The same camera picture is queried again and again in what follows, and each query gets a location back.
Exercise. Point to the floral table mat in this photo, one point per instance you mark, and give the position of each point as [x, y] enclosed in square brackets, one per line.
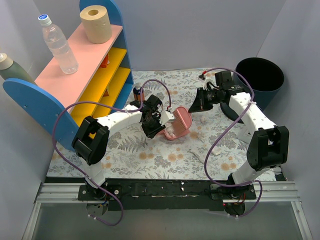
[130, 154]

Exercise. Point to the green metal bottle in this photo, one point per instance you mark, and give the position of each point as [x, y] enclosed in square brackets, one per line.
[11, 69]

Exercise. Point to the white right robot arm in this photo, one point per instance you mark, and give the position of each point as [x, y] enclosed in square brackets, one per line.
[269, 144]

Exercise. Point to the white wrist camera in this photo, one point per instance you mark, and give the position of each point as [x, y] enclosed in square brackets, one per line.
[207, 83]
[166, 117]

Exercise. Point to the brown small bottle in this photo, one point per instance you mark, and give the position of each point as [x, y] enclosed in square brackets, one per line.
[138, 93]

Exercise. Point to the pink hand brush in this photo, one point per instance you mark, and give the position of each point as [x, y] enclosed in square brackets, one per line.
[183, 120]

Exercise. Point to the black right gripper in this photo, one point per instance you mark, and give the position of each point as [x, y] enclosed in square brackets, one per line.
[205, 97]

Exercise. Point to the dark blue trash bin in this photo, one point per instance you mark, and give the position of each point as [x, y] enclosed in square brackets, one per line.
[264, 76]

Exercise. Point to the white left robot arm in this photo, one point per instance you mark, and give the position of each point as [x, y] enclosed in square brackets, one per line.
[90, 141]

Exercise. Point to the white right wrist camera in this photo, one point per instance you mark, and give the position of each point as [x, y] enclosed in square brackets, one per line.
[207, 83]

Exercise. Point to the white paper scrap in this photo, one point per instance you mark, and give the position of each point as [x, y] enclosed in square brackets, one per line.
[170, 131]
[198, 155]
[216, 151]
[203, 119]
[201, 136]

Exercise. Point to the beige paper roll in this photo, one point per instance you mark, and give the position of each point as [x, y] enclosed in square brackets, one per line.
[96, 23]

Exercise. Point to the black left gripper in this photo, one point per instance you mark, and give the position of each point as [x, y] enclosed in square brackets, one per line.
[152, 126]

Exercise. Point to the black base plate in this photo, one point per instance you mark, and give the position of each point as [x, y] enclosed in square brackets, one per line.
[161, 194]

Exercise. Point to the clear plastic water bottle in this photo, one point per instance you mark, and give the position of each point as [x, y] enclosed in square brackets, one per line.
[58, 45]

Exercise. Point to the white box with knob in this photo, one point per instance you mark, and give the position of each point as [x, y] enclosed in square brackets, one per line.
[246, 134]

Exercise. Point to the pink dustpan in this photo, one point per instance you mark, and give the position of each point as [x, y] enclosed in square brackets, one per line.
[176, 135]

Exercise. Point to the blue pink yellow shelf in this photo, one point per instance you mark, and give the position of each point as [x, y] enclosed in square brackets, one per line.
[59, 102]

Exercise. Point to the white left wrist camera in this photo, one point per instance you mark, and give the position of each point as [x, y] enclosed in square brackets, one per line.
[166, 117]

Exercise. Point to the orange item in shelf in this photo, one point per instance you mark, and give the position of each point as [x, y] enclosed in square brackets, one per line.
[105, 62]

